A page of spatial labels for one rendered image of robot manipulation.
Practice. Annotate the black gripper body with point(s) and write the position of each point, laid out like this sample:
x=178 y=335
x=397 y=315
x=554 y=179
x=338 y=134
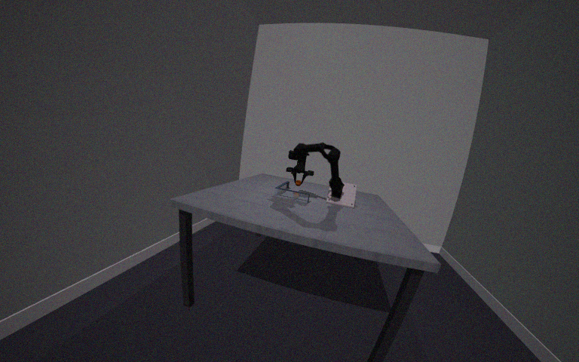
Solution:
x=309 y=172

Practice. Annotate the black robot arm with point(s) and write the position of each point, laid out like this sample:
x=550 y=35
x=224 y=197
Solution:
x=300 y=153

